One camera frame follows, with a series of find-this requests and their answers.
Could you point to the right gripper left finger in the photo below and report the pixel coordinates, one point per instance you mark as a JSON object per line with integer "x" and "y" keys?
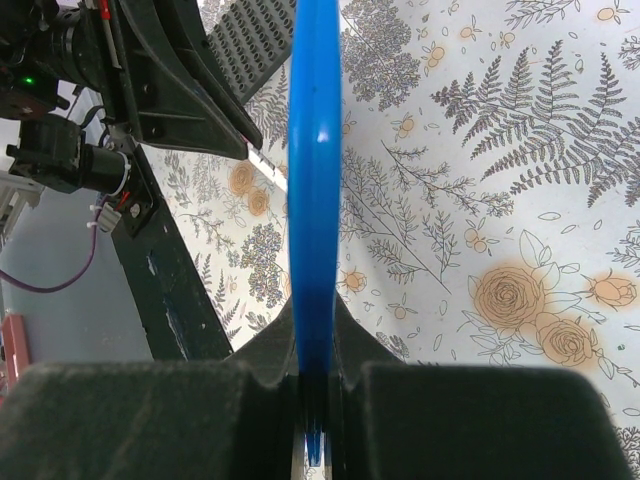
{"x": 229, "y": 419}

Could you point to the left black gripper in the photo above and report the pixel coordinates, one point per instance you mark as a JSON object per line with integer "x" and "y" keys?
{"x": 172, "y": 89}

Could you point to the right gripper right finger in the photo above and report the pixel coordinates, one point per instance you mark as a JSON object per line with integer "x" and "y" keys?
{"x": 392, "y": 420}

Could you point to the red capped whiteboard marker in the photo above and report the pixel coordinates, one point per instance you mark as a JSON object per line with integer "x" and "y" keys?
{"x": 262, "y": 163}

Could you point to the blue framed whiteboard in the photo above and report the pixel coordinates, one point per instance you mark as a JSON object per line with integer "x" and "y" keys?
{"x": 314, "y": 184}

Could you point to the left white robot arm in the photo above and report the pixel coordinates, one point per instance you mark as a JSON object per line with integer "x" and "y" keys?
{"x": 53, "y": 150}

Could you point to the grey studded baseplate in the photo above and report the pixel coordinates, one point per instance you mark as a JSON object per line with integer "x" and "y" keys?
{"x": 250, "y": 40}

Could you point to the floral tablecloth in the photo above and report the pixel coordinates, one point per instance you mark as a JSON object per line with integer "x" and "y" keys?
{"x": 490, "y": 182}

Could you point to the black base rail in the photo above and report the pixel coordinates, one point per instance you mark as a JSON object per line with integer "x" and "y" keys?
{"x": 176, "y": 313}

